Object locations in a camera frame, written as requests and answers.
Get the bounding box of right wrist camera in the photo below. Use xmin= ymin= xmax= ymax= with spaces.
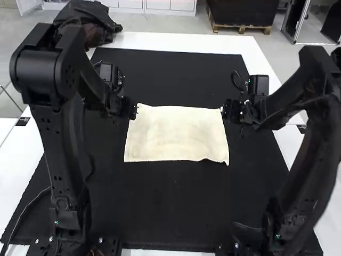
xmin=246 ymin=75 xmax=270 ymax=96

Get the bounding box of grey cupboard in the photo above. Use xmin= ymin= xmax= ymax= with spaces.
xmin=108 ymin=0 xmax=198 ymax=13

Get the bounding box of black cable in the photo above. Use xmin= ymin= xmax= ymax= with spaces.
xmin=230 ymin=70 xmax=245 ymax=93

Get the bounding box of metal frame table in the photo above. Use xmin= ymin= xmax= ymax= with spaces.
xmin=279 ymin=0 xmax=341 ymax=45

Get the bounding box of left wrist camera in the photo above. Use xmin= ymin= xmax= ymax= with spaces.
xmin=98 ymin=62 xmax=125 ymax=93

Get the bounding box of wooden pallet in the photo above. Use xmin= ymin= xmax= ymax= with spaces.
xmin=209 ymin=22 xmax=273 ymax=36

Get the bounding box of black crate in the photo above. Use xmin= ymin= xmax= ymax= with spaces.
xmin=206 ymin=0 xmax=285 ymax=26

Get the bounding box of pale towel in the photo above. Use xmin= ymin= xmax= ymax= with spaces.
xmin=124 ymin=102 xmax=231 ymax=167

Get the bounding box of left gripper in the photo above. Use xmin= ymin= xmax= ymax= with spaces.
xmin=102 ymin=92 xmax=140 ymax=121

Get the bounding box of black mat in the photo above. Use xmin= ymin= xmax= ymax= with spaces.
xmin=0 ymin=47 xmax=324 ymax=254

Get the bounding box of black jacket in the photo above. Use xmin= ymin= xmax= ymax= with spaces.
xmin=52 ymin=0 xmax=124 ymax=52

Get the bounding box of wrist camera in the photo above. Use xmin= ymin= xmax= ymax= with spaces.
xmin=98 ymin=62 xmax=125 ymax=93
xmin=246 ymin=75 xmax=270 ymax=96

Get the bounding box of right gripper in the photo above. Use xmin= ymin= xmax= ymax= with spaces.
xmin=222 ymin=98 xmax=256 ymax=125

